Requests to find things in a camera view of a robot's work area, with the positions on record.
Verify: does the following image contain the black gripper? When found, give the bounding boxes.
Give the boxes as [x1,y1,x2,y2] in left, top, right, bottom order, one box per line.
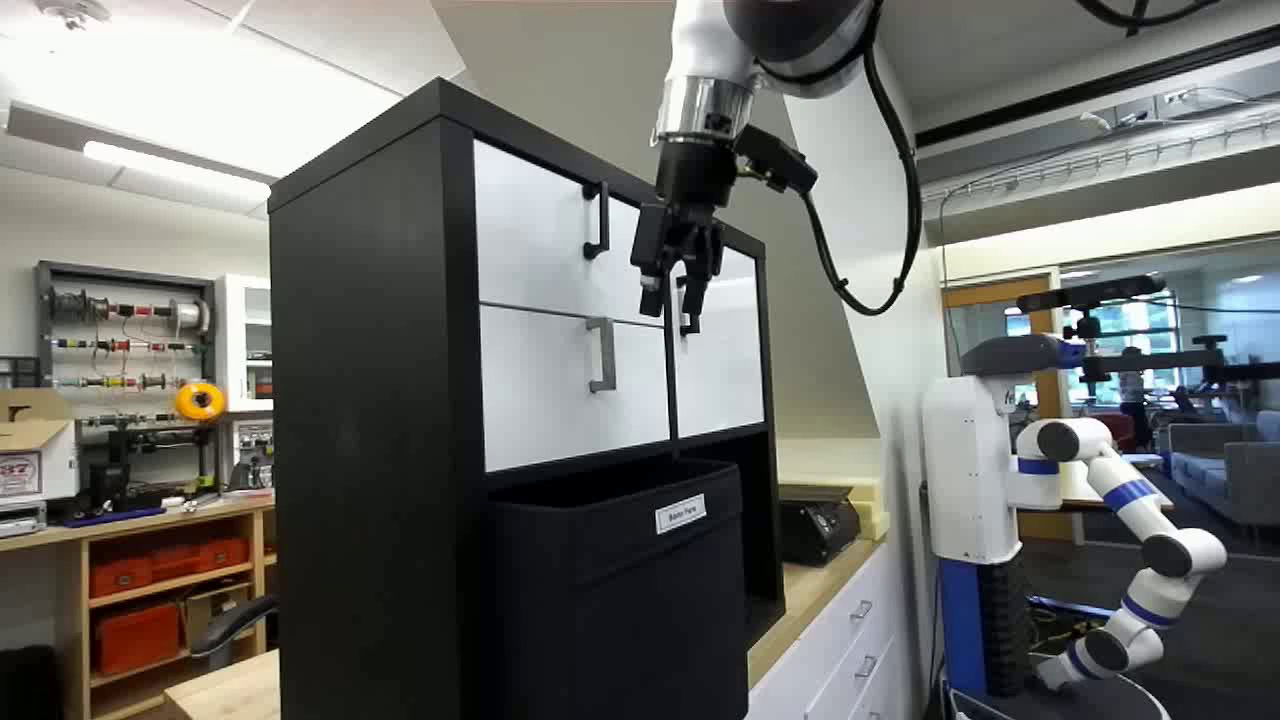
[629,134,740,341]

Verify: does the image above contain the white drawer with silver handle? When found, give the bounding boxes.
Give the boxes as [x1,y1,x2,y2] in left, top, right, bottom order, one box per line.
[477,302,674,478]

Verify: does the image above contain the black cabinet with white drawers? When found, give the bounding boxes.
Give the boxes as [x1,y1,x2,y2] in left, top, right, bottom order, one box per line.
[267,76,786,720]

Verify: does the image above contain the white drawer cabinet wooden counter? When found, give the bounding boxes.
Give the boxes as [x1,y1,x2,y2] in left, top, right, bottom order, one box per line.
[740,507,913,720]

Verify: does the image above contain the black device on counter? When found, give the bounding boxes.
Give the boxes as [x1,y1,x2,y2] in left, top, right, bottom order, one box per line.
[774,479,866,568]

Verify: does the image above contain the black fabric bin with label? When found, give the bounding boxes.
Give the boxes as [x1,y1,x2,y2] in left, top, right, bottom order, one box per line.
[479,453,751,720]

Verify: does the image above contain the yellow tape spool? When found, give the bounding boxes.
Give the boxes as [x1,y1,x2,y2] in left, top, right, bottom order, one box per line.
[172,379,233,430]

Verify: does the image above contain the small red storage box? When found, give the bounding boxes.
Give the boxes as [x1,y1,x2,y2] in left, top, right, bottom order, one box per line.
[195,533,255,577]
[146,538,203,586]
[89,553,160,602]

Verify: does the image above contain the grey pegboard tool rack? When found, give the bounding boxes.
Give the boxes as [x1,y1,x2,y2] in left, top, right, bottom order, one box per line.
[30,256,222,519]

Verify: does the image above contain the large red storage box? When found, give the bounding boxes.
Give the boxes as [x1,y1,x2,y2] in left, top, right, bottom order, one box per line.
[89,595,188,682]

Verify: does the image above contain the wooden shelf unit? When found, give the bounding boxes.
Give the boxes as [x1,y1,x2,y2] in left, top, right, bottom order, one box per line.
[0,489,281,720]

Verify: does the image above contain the cardboard box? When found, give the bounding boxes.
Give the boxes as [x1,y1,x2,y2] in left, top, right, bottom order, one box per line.
[0,386,84,511]

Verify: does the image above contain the white cabinet door black handle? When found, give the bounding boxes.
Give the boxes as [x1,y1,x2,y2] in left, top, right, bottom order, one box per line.
[668,246,771,443]

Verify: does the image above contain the white drawer with black handle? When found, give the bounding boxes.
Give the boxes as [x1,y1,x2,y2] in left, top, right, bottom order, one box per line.
[471,135,668,332]

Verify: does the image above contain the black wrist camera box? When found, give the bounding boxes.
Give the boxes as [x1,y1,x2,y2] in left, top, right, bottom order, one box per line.
[730,122,820,199]

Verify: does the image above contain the white wall cabinet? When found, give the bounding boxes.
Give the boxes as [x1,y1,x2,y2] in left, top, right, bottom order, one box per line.
[214,271,281,413]

